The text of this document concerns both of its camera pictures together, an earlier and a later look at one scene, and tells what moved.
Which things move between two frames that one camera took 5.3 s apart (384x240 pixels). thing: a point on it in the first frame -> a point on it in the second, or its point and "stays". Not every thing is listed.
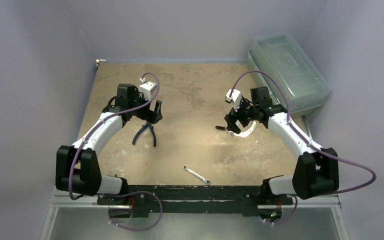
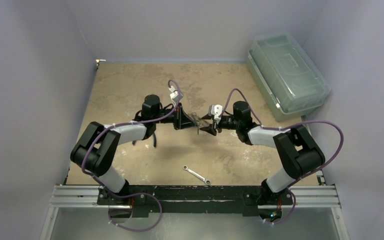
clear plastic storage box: x=282 y=57 stays
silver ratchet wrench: x=207 y=181 stays
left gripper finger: x=158 y=111 -> x=192 y=117
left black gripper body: x=143 y=112 -> x=177 y=120
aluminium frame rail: x=62 y=202 stays
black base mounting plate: x=145 y=199 stays
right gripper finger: x=232 y=126 -> x=210 y=129
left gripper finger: x=151 y=119 -> x=192 y=124
